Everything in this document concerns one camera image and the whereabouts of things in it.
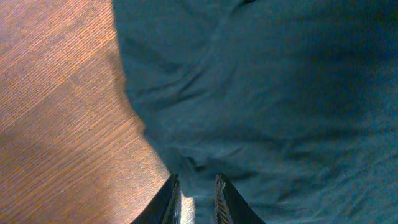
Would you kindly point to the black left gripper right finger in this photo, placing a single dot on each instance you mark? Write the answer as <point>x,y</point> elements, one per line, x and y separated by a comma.
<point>230,207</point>

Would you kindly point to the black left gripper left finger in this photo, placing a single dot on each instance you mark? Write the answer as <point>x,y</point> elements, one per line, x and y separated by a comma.
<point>165,207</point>

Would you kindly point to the dark teal t-shirt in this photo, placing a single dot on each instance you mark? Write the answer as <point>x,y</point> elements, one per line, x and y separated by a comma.
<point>294,100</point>

